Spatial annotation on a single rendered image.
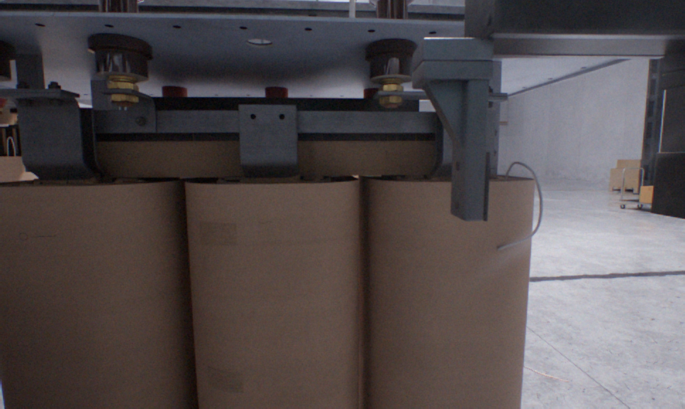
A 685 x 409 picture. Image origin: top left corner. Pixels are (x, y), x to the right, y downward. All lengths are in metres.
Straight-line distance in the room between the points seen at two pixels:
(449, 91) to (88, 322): 0.84
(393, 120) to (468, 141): 0.62
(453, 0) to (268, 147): 9.40
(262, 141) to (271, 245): 0.22
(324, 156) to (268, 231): 0.24
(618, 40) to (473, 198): 0.12
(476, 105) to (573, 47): 0.07
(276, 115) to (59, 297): 0.58
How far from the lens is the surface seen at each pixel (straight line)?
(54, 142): 0.92
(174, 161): 0.91
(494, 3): 0.22
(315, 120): 0.80
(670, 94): 0.30
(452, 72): 0.21
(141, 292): 0.89
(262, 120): 0.76
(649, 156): 13.41
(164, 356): 0.97
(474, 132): 0.21
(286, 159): 0.75
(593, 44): 0.26
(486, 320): 0.89
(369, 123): 0.81
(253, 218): 0.73
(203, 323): 0.86
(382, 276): 0.85
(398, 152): 0.87
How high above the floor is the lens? 1.13
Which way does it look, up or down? 6 degrees down
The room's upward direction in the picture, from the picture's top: straight up
